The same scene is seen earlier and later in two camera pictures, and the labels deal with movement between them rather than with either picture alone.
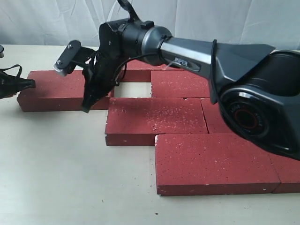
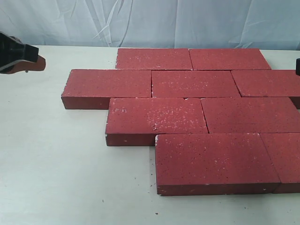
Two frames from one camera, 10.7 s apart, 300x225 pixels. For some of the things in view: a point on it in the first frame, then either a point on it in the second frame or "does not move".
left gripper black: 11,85 -> 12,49
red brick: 135,122 does not move
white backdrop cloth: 275,23 does not move
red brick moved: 179,84 does not move
